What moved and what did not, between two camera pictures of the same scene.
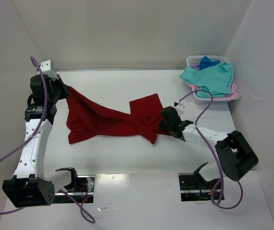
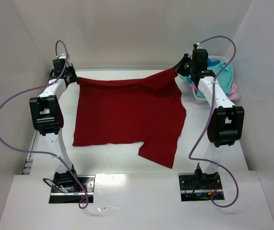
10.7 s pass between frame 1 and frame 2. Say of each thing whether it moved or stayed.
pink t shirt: stayed
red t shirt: moved
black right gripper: moved
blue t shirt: stayed
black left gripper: moved
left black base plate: stayed
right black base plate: stayed
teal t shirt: stayed
